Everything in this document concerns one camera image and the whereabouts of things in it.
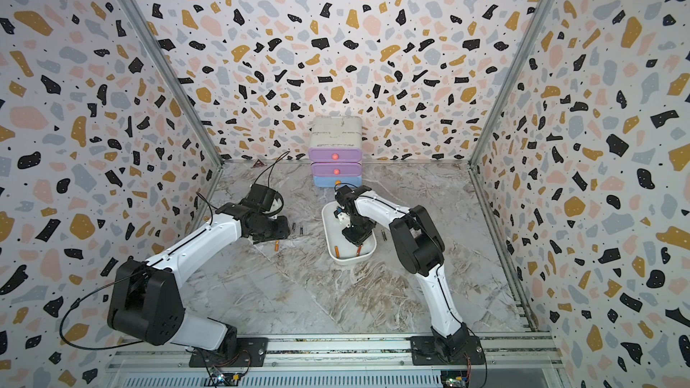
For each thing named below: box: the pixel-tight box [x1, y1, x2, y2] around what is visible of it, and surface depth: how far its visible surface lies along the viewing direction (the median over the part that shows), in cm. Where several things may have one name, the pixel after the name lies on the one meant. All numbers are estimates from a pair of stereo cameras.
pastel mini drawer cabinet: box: [308, 115, 363, 188], surface depth 103 cm
